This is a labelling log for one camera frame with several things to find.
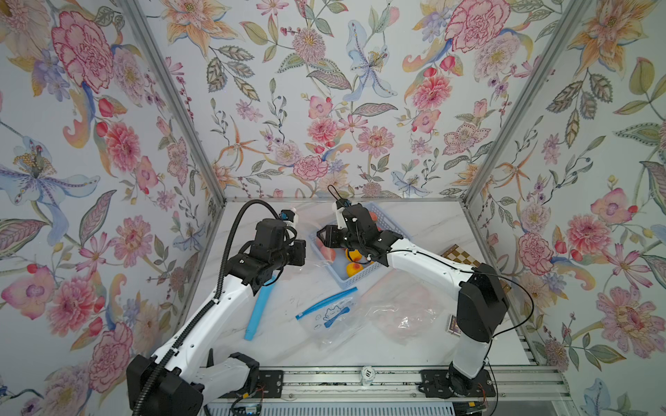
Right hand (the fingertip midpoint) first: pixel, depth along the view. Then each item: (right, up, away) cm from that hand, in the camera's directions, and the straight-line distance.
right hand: (320, 231), depth 84 cm
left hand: (-3, -4, -7) cm, 8 cm away
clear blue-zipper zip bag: (+3, -28, -3) cm, 29 cm away
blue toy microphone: (-20, -24, +5) cm, 32 cm away
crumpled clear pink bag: (+28, -26, +6) cm, 38 cm away
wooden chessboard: (+52, -10, +15) cm, 55 cm away
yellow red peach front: (+11, -14, +9) cm, 20 cm away
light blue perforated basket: (+6, -14, +13) cm, 20 cm away
